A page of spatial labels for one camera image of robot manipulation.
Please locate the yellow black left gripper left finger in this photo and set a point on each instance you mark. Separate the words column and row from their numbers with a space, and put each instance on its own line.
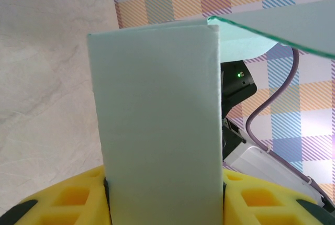
column 65, row 201

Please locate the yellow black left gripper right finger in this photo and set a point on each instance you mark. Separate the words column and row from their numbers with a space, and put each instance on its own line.
column 261, row 204

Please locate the light teal paper box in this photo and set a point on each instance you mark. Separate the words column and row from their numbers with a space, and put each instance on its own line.
column 157, row 104

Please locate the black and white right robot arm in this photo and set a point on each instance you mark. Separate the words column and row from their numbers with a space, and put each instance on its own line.
column 261, row 162

